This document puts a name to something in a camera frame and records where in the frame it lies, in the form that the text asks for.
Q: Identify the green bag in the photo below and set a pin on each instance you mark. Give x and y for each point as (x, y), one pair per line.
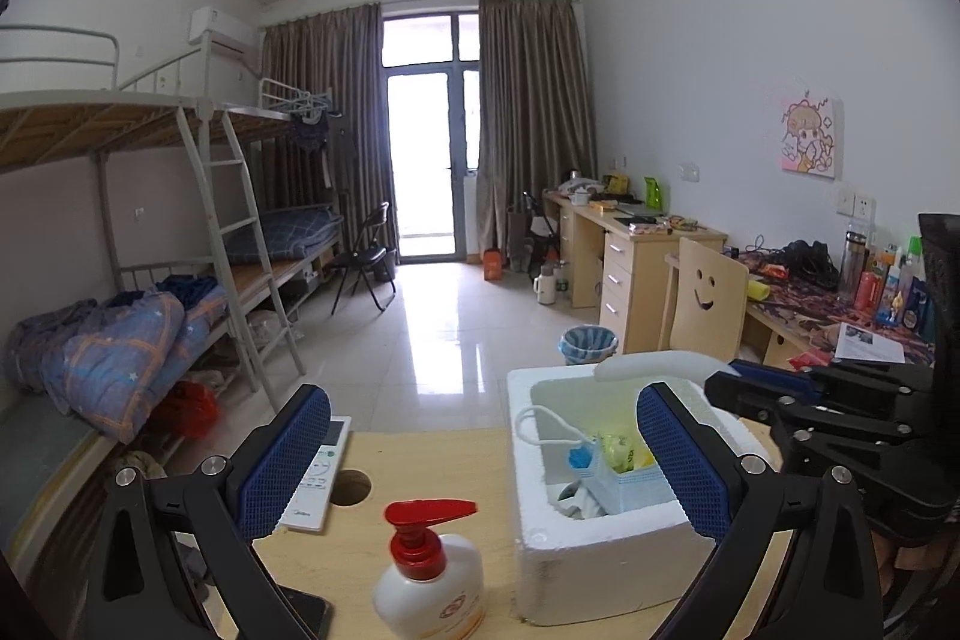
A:
(653, 192)

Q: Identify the orange bag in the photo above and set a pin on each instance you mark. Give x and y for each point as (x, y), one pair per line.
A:
(493, 265)

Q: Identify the clear water bottle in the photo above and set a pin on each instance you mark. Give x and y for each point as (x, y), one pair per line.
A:
(853, 265)

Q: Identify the red bottle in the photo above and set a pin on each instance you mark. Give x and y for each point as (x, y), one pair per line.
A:
(870, 291)

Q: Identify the metal bunk bed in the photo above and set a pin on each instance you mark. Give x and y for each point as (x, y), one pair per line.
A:
(75, 123)
(285, 100)

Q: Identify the white lotion pump bottle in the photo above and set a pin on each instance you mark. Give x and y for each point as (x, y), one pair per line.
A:
(427, 580)

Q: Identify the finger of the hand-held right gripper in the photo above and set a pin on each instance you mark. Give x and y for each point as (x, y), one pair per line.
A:
(772, 377)
(742, 396)

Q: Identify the white double wall socket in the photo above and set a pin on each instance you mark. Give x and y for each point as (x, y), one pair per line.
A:
(855, 202)

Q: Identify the brown curtain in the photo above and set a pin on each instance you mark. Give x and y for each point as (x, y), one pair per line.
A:
(322, 123)
(536, 123)

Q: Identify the wooden desk with drawers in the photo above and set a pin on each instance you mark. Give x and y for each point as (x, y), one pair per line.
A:
(630, 280)

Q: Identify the blue face mask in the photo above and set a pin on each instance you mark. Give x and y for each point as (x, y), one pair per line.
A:
(630, 490)

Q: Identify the white wall switch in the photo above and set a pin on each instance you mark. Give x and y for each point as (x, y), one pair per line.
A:
(688, 171)

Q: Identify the yellow cup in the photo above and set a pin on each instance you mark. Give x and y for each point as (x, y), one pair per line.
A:
(759, 290)

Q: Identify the white foam box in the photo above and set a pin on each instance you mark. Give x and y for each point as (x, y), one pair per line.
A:
(600, 572)

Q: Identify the glass balcony door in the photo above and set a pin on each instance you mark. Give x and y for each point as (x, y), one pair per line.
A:
(427, 160)

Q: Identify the black smartphone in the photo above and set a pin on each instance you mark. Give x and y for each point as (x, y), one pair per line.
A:
(311, 614)

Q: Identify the green snack wrapper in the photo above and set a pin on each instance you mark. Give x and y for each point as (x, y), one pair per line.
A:
(622, 452)

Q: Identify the hanging dark clothes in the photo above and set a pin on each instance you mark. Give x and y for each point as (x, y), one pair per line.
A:
(309, 130)

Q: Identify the white bed ladder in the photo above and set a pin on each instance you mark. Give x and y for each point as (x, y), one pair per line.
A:
(238, 226)

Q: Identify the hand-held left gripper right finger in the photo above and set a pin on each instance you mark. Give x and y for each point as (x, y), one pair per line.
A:
(686, 460)

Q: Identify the black headphones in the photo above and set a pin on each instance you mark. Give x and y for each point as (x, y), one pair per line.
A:
(810, 261)

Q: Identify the folded blue plaid blanket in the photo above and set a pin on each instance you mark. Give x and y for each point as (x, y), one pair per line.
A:
(289, 231)

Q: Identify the red snack packet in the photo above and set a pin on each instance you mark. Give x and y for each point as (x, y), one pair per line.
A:
(806, 361)

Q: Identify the light wooden desk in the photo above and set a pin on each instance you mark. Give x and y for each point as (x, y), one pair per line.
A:
(784, 347)

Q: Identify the white cartoon print bottle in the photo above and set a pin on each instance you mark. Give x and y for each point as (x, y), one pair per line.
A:
(892, 302)

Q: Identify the dark blue bottle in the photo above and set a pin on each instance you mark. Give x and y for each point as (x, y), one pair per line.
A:
(913, 306)

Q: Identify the white kettle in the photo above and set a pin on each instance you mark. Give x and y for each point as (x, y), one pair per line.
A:
(545, 287)

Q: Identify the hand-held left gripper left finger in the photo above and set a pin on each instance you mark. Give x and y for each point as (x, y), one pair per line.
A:
(289, 460)

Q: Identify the white remote control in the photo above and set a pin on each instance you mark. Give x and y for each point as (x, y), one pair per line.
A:
(322, 475)

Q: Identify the wooden smiley face chair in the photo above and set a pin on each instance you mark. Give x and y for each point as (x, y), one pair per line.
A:
(705, 302)

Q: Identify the blue patchwork quilt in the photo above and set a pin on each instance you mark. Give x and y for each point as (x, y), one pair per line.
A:
(127, 347)

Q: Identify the trash bin with blue liner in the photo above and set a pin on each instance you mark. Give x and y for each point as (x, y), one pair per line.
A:
(589, 344)

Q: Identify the white air conditioner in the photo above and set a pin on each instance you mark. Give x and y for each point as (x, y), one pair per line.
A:
(221, 33)

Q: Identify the black folding chair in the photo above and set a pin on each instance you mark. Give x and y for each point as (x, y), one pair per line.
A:
(364, 254)

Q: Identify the red plastic bag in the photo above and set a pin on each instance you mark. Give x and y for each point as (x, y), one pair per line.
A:
(187, 407)

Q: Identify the cartoon wall picture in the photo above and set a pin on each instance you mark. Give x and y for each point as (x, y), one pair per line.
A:
(811, 138)

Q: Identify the printed paper sheet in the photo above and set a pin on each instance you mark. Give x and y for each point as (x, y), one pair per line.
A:
(870, 344)

